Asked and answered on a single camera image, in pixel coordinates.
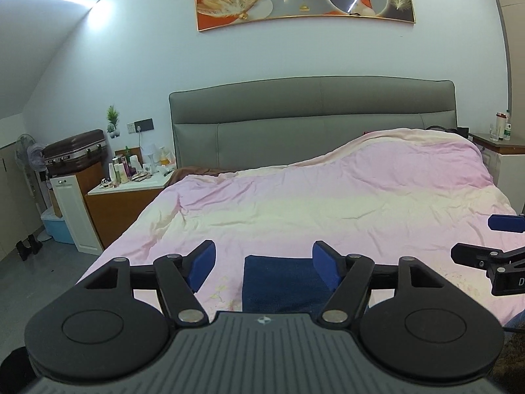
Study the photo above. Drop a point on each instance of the blue denim pants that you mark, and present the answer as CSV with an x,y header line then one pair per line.
x,y
283,283

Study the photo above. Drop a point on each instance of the small potted green plant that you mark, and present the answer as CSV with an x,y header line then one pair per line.
x,y
113,121

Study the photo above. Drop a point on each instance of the grey upholstered headboard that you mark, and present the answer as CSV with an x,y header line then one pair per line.
x,y
311,123

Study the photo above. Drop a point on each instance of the brown bed sheet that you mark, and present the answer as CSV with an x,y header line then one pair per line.
x,y
192,173

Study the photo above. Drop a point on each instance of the clear glass mug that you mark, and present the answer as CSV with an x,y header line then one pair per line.
x,y
493,132

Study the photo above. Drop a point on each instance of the dark pillow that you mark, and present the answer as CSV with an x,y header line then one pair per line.
x,y
439,128

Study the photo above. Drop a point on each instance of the cluster of cosmetic bottles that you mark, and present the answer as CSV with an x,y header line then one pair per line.
x,y
135,166

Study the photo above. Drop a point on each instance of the brown suitcase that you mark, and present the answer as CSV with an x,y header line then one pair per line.
x,y
76,152

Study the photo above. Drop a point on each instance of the beige closet doors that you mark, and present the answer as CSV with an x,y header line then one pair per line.
x,y
12,197

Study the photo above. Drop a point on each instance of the pair of black shoes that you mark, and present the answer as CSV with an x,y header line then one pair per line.
x,y
28,248

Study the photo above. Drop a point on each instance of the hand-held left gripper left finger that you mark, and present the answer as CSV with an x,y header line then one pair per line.
x,y
203,263

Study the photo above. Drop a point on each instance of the white standing fan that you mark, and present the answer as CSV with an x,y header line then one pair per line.
x,y
29,160

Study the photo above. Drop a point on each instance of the white jar with red lid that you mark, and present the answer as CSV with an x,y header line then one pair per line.
x,y
501,126

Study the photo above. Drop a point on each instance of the white narrow cabinet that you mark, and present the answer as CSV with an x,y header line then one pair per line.
x,y
76,213

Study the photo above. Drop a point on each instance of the light blue storage box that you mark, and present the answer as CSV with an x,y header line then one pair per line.
x,y
55,230

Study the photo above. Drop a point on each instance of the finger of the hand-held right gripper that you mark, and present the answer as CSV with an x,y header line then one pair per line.
x,y
506,223
469,254

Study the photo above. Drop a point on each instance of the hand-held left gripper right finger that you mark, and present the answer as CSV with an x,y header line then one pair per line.
x,y
324,266

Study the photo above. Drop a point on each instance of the beige wardrobe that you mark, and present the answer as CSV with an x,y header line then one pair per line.
x,y
514,49

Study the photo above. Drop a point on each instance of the plastic bottle with green label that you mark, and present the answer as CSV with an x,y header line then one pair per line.
x,y
508,125

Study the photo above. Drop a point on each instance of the dark cloth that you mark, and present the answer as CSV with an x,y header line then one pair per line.
x,y
510,353

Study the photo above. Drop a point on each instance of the black box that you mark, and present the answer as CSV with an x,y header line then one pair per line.
x,y
462,130

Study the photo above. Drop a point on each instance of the pink duvet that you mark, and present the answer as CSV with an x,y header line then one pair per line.
x,y
328,197

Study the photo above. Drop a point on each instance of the dark wall socket panel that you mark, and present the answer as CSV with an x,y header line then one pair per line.
x,y
141,125

